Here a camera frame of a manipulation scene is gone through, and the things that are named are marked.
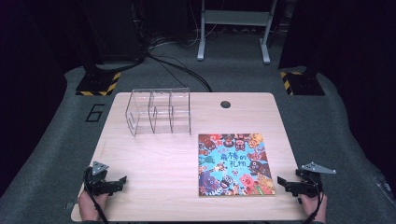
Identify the person's right hand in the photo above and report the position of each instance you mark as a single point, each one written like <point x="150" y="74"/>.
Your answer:
<point x="311" y="210"/>

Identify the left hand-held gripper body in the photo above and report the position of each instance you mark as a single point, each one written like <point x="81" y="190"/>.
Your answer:
<point x="97" y="183"/>

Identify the dark cabinet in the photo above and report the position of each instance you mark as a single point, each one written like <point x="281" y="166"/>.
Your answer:
<point x="115" y="28"/>

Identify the white metal stand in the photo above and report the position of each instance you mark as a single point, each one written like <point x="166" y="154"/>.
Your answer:
<point x="236" y="17"/>

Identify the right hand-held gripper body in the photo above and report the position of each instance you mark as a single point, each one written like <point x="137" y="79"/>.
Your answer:
<point x="309" y="185"/>

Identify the colourful picture book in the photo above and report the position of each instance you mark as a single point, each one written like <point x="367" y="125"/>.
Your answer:
<point x="235" y="165"/>

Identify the black yellow striped stand base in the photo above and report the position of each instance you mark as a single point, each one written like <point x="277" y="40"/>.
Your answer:
<point x="303" y="84"/>
<point x="96" y="84"/>

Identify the clear acrylic book rack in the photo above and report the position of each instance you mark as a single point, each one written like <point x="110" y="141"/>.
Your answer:
<point x="155" y="124"/>

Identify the grey tape strip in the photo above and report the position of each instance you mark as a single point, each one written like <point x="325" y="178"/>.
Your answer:
<point x="70" y="205"/>

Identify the person's left hand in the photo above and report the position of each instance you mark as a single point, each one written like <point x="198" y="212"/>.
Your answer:
<point x="90" y="207"/>

